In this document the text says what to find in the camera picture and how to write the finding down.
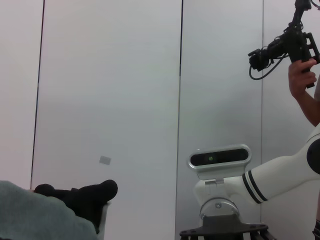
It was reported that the person's bare hand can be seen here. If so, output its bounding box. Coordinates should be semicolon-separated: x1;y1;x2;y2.
287;57;318;100

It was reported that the black handheld camera rig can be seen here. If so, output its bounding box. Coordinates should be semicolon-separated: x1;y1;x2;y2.
247;0;320;89

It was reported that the person's bare forearm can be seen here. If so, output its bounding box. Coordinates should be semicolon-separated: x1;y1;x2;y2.
294;82;320;127

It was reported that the white robot torso neck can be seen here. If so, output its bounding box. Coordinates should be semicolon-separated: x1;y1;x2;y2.
192;171;247;227

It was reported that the black cloth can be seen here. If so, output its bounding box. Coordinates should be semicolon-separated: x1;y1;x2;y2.
33;179;119;235

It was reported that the silver black head camera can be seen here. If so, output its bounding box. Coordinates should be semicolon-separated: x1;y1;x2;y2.
188;144;252;180

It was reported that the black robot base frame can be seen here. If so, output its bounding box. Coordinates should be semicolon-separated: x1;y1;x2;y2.
179;214;276;240

